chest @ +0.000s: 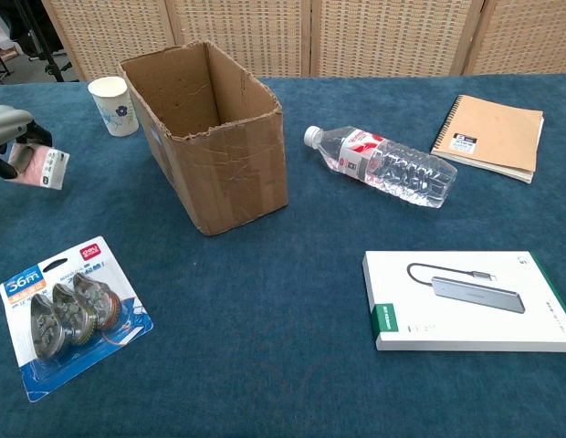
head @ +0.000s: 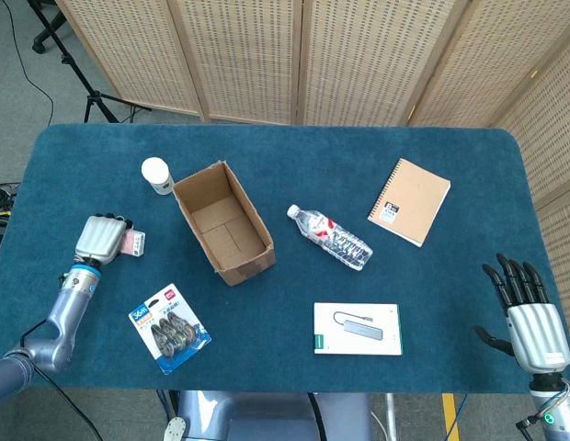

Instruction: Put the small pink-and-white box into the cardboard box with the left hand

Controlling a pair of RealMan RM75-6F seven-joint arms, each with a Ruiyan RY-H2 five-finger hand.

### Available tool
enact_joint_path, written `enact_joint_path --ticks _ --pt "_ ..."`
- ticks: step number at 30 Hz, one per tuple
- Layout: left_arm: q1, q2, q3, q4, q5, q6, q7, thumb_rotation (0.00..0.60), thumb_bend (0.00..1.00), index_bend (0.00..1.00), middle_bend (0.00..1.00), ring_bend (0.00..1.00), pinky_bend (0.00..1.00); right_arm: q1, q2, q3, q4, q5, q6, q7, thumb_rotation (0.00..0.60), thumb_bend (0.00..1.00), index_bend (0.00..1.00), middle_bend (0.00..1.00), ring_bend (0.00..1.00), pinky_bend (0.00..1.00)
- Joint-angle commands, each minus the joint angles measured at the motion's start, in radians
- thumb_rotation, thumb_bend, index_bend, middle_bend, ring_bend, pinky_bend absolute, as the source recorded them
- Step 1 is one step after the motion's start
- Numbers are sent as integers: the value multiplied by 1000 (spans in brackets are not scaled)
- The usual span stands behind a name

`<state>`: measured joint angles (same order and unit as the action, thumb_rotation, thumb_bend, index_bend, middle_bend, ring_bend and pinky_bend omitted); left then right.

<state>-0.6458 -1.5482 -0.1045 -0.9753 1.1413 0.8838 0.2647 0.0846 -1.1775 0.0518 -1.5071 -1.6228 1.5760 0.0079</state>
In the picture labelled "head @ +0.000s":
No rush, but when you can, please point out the blue felt table cover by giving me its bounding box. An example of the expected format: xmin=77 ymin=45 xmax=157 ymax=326
xmin=0 ymin=122 xmax=566 ymax=394

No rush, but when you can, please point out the black tripod stand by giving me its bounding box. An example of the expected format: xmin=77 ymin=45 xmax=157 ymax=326
xmin=27 ymin=0 xmax=153 ymax=125

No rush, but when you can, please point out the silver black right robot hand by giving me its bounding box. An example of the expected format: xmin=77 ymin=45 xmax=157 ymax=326
xmin=473 ymin=253 xmax=570 ymax=373

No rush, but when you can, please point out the clear plastic water bottle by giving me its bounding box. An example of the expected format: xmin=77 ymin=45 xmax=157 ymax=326
xmin=286 ymin=204 xmax=374 ymax=272

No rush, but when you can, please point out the blue tape blister pack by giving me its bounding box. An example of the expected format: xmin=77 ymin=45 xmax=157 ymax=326
xmin=127 ymin=283 xmax=212 ymax=376

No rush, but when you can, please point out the pink white tissue pack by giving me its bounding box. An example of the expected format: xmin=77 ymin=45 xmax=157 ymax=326
xmin=122 ymin=229 xmax=146 ymax=258

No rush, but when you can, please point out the black cable bundle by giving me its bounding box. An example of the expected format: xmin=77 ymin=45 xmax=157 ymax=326
xmin=0 ymin=182 xmax=20 ymax=217

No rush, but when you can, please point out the woven rattan screen panel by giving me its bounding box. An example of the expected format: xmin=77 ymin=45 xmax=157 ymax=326
xmin=489 ymin=27 xmax=570 ymax=332
xmin=167 ymin=0 xmax=304 ymax=125
xmin=406 ymin=0 xmax=570 ymax=129
xmin=54 ymin=0 xmax=208 ymax=121
xmin=297 ymin=0 xmax=456 ymax=128

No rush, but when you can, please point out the open brown cardboard box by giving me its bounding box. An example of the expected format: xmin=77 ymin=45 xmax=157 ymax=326
xmin=172 ymin=160 xmax=277 ymax=288

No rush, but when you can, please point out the white table leg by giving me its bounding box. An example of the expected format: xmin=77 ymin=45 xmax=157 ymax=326
xmin=384 ymin=392 xmax=399 ymax=441

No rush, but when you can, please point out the thin black floor cable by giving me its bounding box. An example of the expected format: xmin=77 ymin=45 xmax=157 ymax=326
xmin=0 ymin=0 xmax=55 ymax=126

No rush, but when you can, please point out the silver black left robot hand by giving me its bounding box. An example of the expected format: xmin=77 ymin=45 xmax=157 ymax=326
xmin=74 ymin=213 xmax=134 ymax=267

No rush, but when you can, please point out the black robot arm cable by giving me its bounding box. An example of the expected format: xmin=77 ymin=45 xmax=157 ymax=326
xmin=18 ymin=319 xmax=105 ymax=441

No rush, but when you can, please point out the black office chair base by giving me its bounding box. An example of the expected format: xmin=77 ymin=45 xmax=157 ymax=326
xmin=31 ymin=11 xmax=68 ymax=54

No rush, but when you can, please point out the white USB hub box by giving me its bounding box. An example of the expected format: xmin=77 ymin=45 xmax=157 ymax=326
xmin=313 ymin=301 xmax=404 ymax=356

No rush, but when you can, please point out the grey blue robot torso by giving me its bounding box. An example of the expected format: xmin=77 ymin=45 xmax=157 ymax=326
xmin=163 ymin=390 xmax=376 ymax=441

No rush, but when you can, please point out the small white jar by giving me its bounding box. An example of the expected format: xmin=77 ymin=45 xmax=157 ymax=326
xmin=141 ymin=157 xmax=175 ymax=196

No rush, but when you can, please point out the brown spiral notebook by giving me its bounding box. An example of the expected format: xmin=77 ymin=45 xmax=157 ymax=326
xmin=367 ymin=157 xmax=451 ymax=248

